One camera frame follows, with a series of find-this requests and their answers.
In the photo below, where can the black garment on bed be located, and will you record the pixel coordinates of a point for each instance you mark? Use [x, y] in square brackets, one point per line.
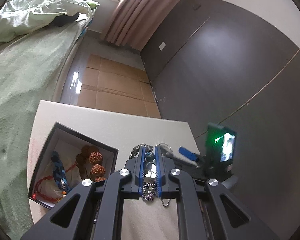
[62, 20]

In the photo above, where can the flattened cardboard on floor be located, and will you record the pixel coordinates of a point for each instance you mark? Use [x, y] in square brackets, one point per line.
[112, 86]

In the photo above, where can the bed with green sheet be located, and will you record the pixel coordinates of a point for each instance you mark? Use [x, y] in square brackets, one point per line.
[30, 67]

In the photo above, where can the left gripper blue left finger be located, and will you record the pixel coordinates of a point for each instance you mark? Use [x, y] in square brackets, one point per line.
[141, 159]

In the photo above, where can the silver butterfly pendant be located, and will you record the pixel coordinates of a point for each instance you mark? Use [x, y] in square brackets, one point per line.
[150, 170]

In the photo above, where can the black jewelry box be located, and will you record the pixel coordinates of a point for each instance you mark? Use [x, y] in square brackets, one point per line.
[75, 152]

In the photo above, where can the green packet on bed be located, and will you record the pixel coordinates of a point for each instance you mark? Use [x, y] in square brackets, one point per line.
[92, 4]

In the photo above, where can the light green crumpled duvet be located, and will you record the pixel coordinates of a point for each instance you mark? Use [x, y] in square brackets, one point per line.
[20, 17]

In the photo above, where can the white wall socket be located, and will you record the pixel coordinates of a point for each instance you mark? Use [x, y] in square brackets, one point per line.
[162, 46]

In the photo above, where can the right pink curtain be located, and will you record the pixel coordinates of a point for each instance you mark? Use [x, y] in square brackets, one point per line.
[133, 22]

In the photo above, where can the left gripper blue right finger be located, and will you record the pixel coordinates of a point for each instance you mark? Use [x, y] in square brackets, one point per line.
[158, 172]

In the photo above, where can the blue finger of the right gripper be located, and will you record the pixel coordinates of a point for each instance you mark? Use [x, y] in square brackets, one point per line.
[188, 154]

